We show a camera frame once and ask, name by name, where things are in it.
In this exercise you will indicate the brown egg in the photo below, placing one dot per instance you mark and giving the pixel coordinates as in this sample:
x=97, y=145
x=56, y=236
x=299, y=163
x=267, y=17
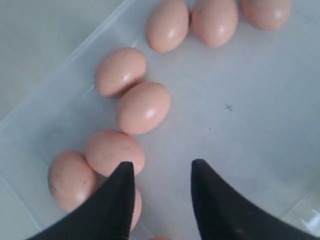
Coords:
x=136, y=210
x=266, y=14
x=214, y=22
x=71, y=181
x=143, y=108
x=167, y=25
x=160, y=238
x=119, y=71
x=106, y=149

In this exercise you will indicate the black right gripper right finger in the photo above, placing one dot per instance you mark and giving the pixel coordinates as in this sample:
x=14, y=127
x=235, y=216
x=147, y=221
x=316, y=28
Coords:
x=222, y=213

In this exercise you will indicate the clear plastic container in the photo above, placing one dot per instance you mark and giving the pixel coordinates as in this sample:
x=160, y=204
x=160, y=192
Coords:
x=250, y=108

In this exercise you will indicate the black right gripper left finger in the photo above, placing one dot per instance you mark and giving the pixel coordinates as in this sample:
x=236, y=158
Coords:
x=81, y=225

